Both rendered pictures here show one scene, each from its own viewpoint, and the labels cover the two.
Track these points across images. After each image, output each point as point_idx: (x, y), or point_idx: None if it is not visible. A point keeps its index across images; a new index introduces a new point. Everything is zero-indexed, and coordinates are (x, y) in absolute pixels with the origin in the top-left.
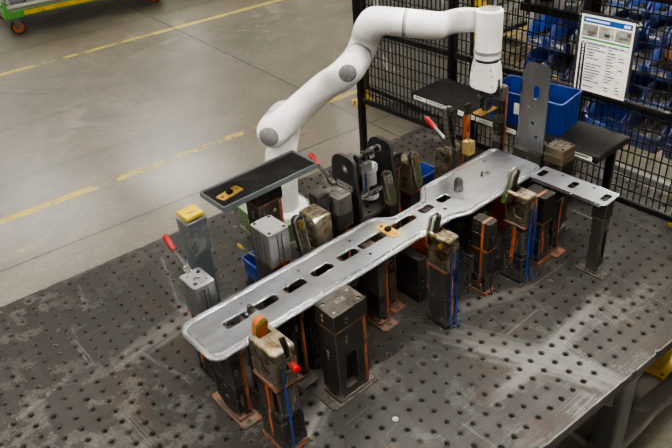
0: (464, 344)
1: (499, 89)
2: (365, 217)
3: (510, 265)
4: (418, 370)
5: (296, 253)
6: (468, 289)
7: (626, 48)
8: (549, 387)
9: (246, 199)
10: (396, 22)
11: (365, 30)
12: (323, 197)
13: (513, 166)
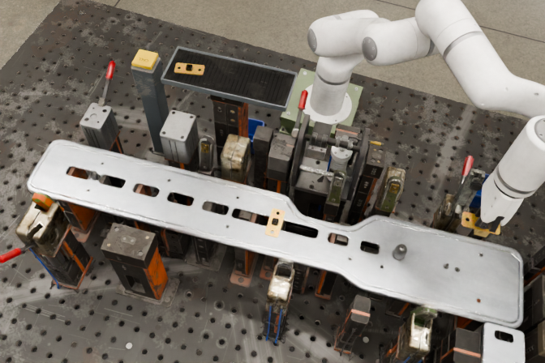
0: (252, 361)
1: (494, 225)
2: (301, 188)
3: (384, 357)
4: (195, 335)
5: None
6: (335, 328)
7: None
8: None
9: (187, 87)
10: (443, 40)
11: (417, 18)
12: (260, 141)
13: (493, 294)
